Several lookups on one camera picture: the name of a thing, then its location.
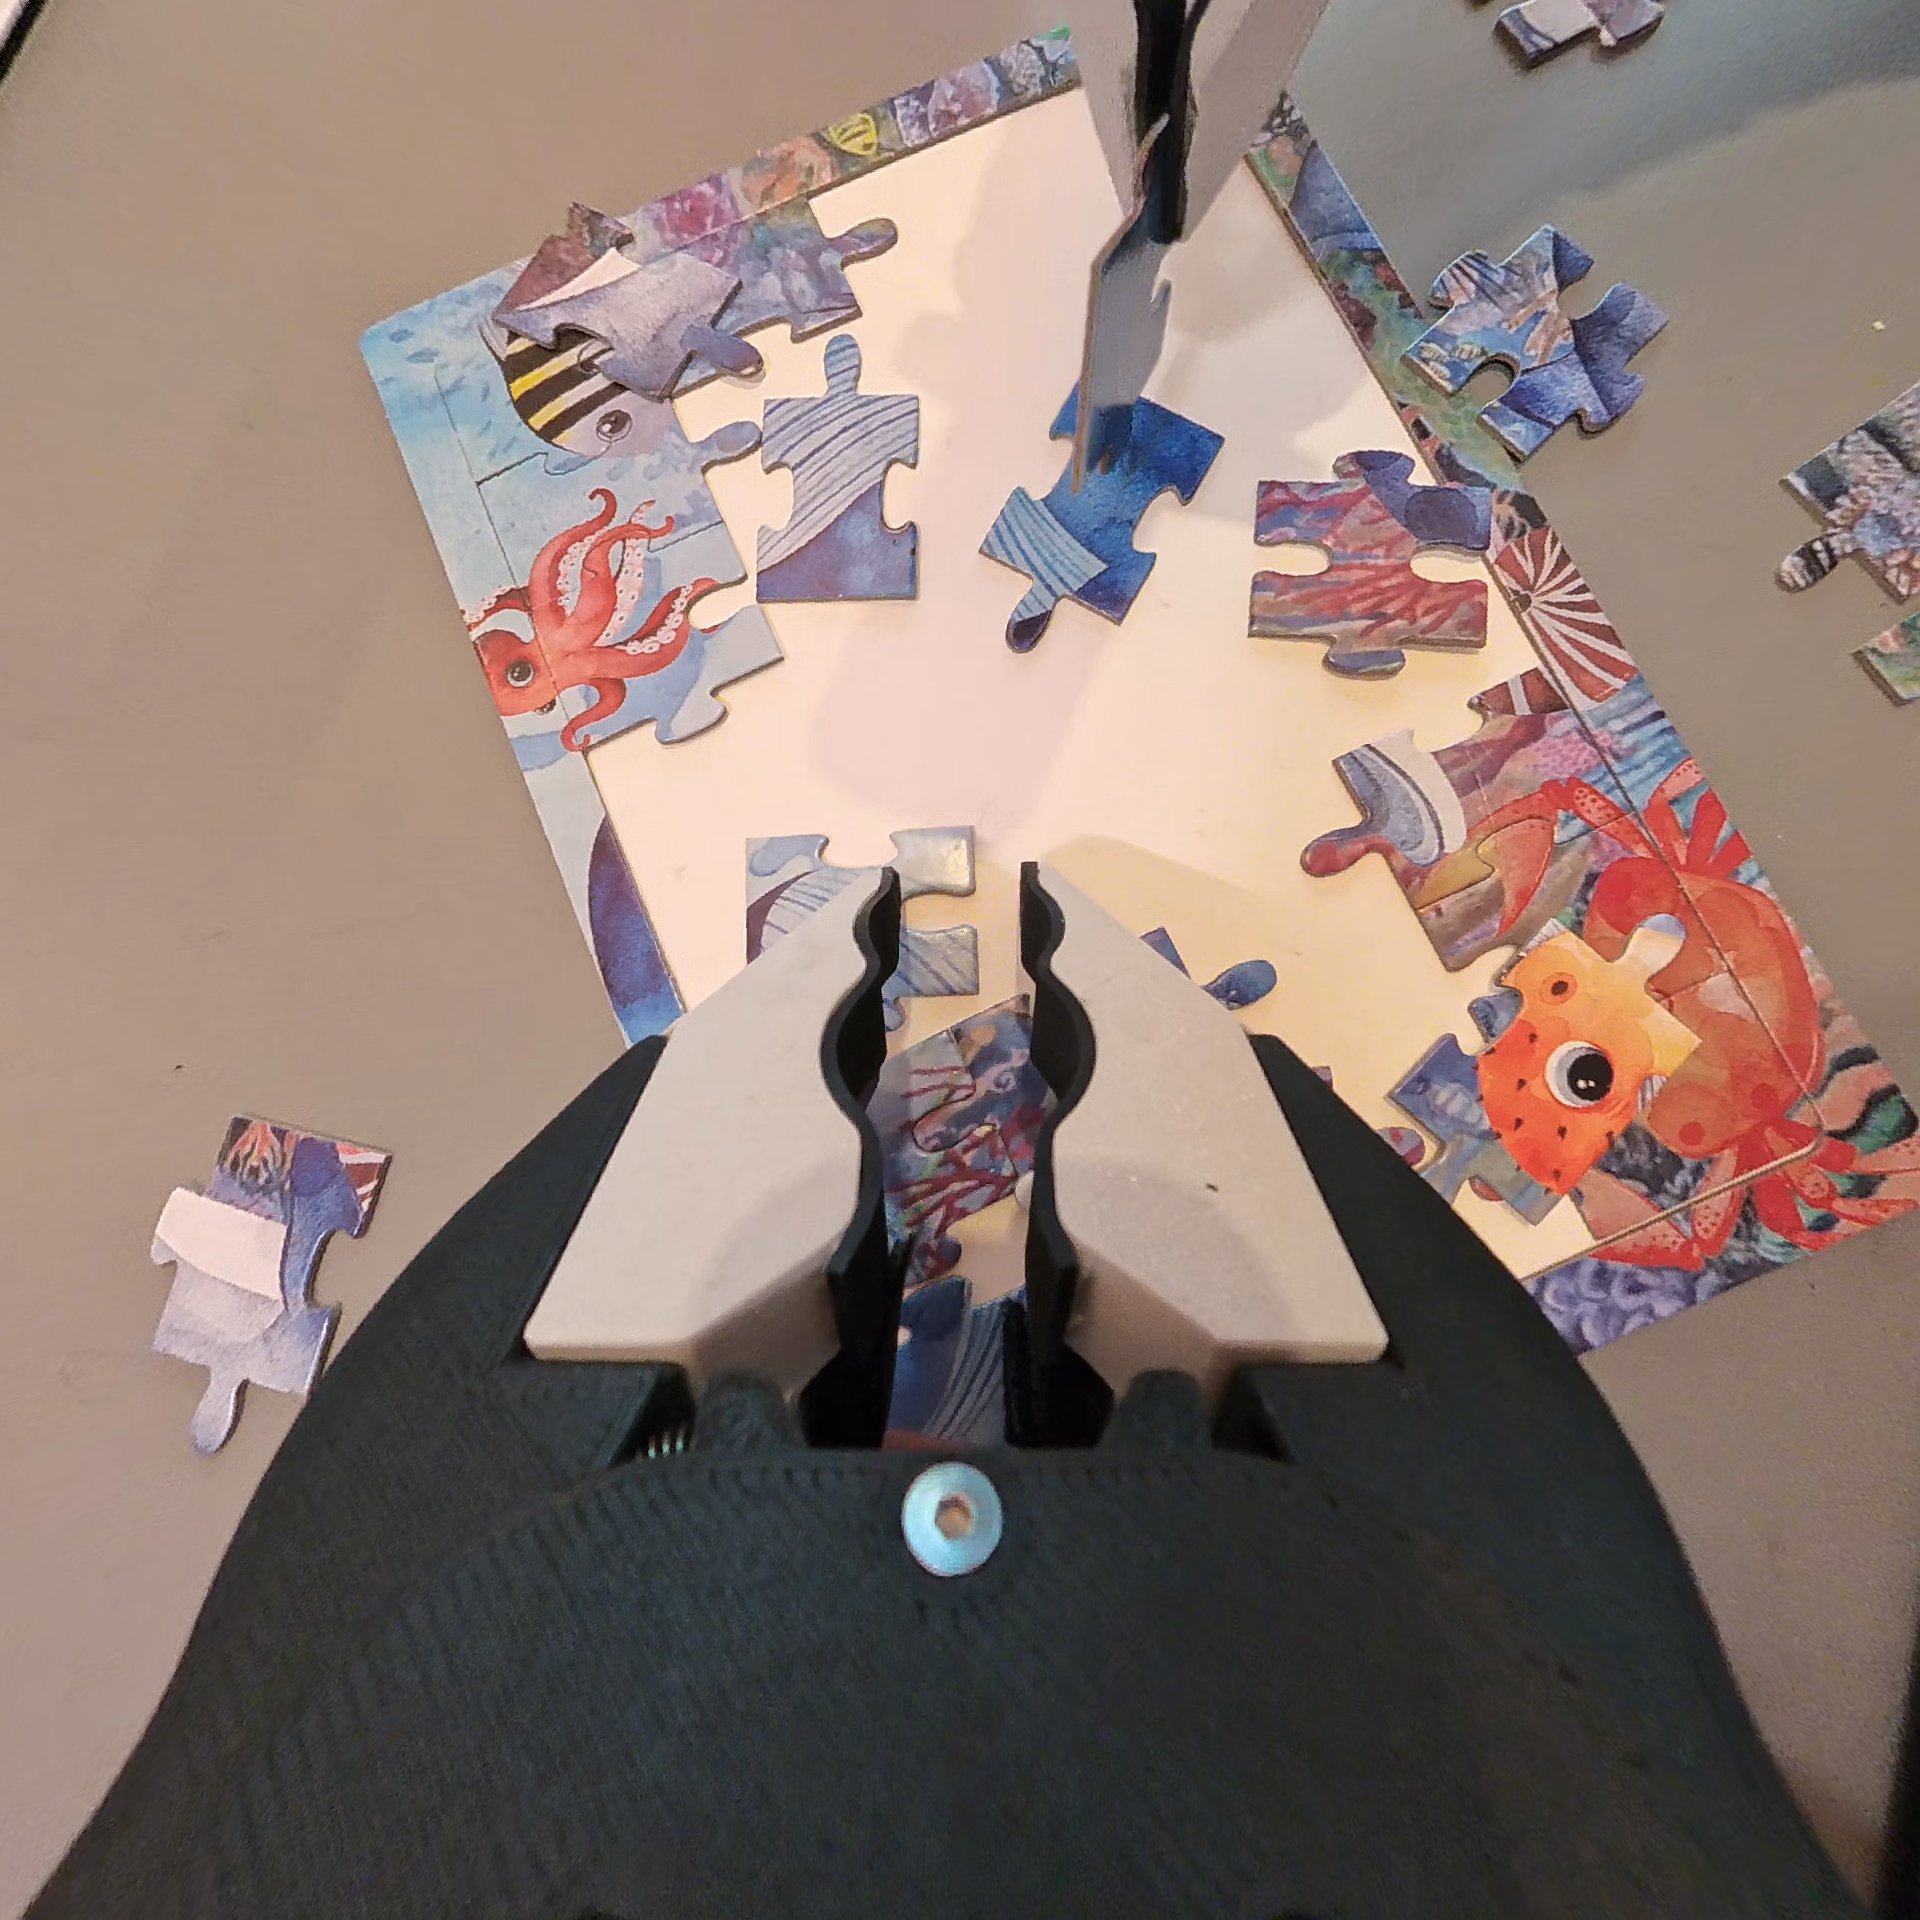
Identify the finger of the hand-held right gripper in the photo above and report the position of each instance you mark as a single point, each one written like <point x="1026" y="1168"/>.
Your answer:
<point x="1254" y="61"/>
<point x="1107" y="61"/>

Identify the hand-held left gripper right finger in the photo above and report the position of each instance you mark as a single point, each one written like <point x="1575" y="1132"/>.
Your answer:
<point x="1214" y="1200"/>

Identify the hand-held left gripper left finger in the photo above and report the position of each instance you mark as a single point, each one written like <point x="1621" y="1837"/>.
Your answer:
<point x="692" y="1200"/>

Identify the orange pufferfish puzzle piece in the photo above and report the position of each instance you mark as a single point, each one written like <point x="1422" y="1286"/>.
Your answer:
<point x="1561" y="1050"/>

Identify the grey blue red-striped puzzle piece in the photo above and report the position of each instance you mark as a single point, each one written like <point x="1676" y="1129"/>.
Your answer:
<point x="270" y="1277"/>

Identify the dark blue whale puzzle piece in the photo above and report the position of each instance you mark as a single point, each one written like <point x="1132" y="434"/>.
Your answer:
<point x="1109" y="510"/>

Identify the ocean print puzzle board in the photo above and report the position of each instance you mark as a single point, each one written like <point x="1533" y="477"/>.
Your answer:
<point x="1050" y="751"/>

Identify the red coral navy puzzle piece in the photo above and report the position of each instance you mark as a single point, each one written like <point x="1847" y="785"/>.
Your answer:
<point x="1366" y="585"/>

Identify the few scattered puzzle pieces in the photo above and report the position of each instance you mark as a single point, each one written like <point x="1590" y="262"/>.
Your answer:
<point x="1575" y="24"/>

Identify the pile of loose puzzle pieces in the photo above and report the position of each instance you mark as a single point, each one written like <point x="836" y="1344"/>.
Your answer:
<point x="1561" y="345"/>

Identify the group of assembled puzzle pieces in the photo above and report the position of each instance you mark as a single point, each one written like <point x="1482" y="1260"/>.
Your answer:
<point x="599" y="600"/>

